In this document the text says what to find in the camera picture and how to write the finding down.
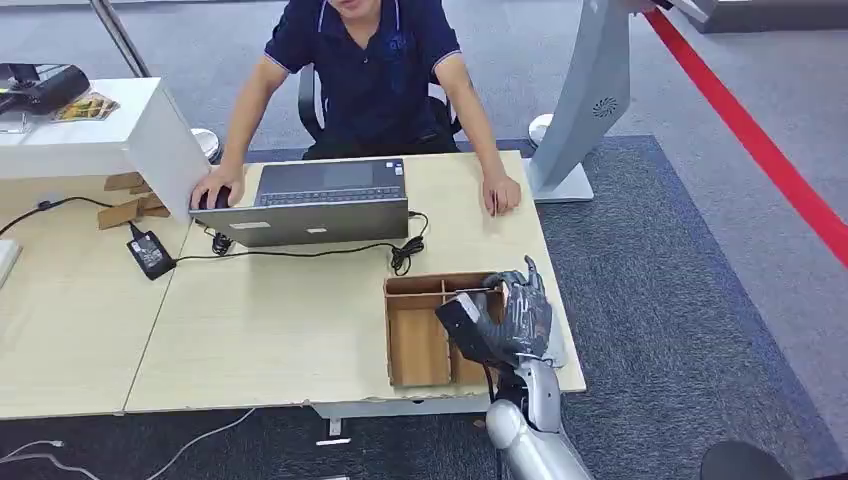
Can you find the wooden divided card box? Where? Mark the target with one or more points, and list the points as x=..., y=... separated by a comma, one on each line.
x=417, y=344

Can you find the dark grey carpet mat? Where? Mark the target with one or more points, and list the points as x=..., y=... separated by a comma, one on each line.
x=662, y=298

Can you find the yellow printed packet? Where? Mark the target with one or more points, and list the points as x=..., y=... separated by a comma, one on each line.
x=86, y=108

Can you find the grey platform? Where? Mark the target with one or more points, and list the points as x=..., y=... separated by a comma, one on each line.
x=768, y=14

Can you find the red floor tape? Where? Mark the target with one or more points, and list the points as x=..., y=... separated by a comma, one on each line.
x=748, y=136

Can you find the black office chair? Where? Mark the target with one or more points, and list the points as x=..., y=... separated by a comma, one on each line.
x=308, y=109

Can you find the black robot foot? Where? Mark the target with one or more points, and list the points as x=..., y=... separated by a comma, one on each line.
x=742, y=464

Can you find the white flat board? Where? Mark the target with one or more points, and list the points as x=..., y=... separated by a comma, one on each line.
x=6, y=258

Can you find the black computer mouse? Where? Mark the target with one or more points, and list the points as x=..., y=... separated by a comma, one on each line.
x=220, y=197

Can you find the black device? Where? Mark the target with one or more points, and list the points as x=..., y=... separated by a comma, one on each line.
x=50, y=87

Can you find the black power adapter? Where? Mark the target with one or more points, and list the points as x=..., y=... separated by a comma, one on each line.
x=151, y=255

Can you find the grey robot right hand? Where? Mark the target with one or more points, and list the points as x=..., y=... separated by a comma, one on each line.
x=510, y=324

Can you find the person's left hand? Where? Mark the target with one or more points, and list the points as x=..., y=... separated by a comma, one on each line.
x=502, y=195

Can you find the grey metal pole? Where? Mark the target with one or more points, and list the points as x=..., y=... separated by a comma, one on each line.
x=122, y=40

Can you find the large brown cardboard piece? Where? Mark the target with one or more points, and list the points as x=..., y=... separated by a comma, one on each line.
x=118, y=214

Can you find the round white base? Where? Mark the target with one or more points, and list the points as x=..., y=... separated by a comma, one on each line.
x=540, y=127
x=206, y=142

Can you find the white desk leg bracket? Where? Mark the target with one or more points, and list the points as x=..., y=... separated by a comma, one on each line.
x=333, y=434

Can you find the grey kiosk stand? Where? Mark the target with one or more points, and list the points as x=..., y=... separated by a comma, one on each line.
x=590, y=86

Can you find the white cabinet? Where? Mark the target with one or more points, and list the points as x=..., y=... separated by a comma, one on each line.
x=86, y=142

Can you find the grey laptop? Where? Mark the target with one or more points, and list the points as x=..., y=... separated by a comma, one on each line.
x=311, y=222

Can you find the folded brown cardboard piece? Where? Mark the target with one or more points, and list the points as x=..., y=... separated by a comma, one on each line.
x=154, y=205

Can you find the small brown cardboard piece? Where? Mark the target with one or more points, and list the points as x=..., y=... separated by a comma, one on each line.
x=124, y=181

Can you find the person's right hand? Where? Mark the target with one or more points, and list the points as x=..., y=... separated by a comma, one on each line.
x=222, y=177

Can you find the person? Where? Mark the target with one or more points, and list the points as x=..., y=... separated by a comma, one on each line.
x=378, y=79

